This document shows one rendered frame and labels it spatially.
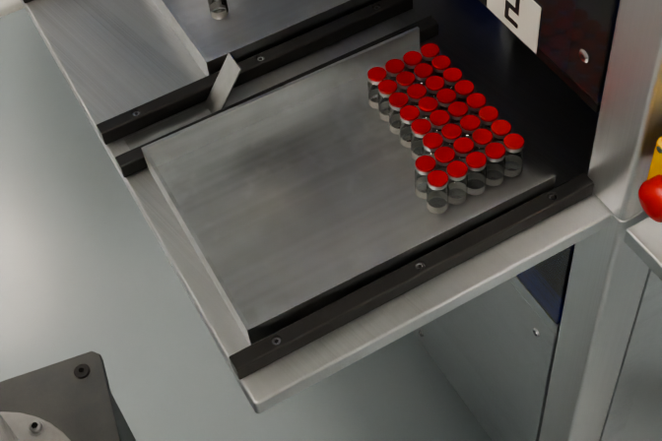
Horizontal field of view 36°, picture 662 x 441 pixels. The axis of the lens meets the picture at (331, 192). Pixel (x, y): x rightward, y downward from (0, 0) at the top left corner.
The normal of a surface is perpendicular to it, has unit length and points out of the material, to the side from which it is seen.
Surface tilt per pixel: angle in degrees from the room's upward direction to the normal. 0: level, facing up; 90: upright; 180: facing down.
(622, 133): 90
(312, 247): 0
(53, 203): 0
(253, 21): 0
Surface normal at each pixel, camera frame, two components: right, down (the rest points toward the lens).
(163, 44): -0.07, -0.62
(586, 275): -0.87, 0.43
